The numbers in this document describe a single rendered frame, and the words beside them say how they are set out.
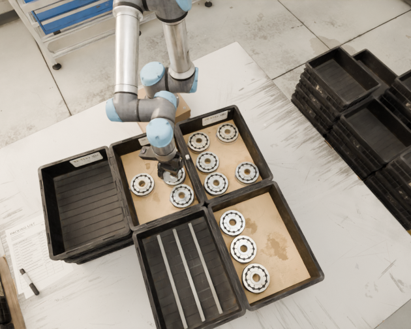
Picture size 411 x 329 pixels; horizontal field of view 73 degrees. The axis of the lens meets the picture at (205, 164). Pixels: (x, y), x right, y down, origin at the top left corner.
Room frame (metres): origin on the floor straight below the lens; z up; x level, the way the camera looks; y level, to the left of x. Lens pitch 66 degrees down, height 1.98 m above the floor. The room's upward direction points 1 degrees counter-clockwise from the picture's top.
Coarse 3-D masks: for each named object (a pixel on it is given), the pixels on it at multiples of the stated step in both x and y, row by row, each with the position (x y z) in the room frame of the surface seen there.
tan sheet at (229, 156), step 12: (204, 132) 0.69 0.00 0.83; (216, 132) 0.69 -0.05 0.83; (216, 144) 0.62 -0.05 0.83; (240, 144) 0.62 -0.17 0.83; (192, 156) 0.56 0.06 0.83; (228, 156) 0.56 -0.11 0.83; (240, 156) 0.56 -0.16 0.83; (228, 168) 0.50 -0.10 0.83; (204, 180) 0.44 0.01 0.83; (228, 180) 0.44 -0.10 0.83; (228, 192) 0.39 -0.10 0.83
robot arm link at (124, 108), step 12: (120, 0) 0.82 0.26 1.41; (132, 0) 0.83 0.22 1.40; (120, 12) 0.80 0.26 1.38; (132, 12) 0.80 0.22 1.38; (120, 24) 0.76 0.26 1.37; (132, 24) 0.77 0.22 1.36; (120, 36) 0.73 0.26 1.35; (132, 36) 0.74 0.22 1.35; (120, 48) 0.69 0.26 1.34; (132, 48) 0.70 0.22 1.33; (120, 60) 0.66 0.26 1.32; (132, 60) 0.67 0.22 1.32; (120, 72) 0.62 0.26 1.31; (132, 72) 0.63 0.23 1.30; (120, 84) 0.59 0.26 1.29; (132, 84) 0.60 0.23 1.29; (120, 96) 0.56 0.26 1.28; (132, 96) 0.56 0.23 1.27; (108, 108) 0.52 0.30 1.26; (120, 108) 0.52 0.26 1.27; (132, 108) 0.52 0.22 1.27; (120, 120) 0.50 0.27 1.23; (132, 120) 0.50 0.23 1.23
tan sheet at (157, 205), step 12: (132, 156) 0.57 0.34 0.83; (132, 168) 0.51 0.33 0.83; (144, 168) 0.51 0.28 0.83; (156, 168) 0.50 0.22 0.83; (156, 180) 0.45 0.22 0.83; (156, 192) 0.39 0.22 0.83; (168, 192) 0.39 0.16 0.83; (144, 204) 0.34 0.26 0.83; (156, 204) 0.34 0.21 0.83; (168, 204) 0.34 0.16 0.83; (192, 204) 0.33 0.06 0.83; (144, 216) 0.29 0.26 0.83; (156, 216) 0.29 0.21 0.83
